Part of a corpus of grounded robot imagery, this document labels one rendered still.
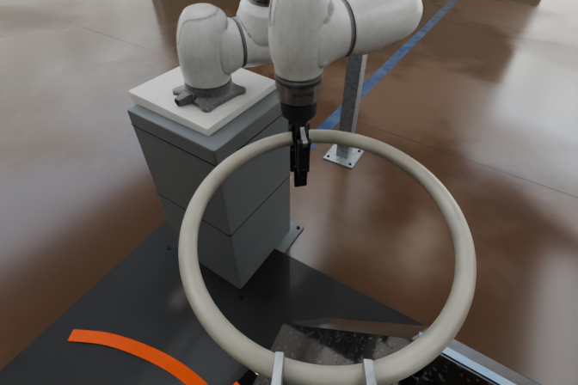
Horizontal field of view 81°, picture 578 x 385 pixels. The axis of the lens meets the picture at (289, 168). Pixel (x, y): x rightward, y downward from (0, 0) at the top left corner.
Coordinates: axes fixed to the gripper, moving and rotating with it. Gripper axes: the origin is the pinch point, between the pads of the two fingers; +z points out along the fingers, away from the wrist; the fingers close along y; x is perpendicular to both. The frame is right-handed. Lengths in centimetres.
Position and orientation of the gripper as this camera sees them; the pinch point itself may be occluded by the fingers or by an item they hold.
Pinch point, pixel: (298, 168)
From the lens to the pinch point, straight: 81.1
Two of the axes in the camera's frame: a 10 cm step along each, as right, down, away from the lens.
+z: 0.2, 7.0, 7.2
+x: 9.8, -1.4, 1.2
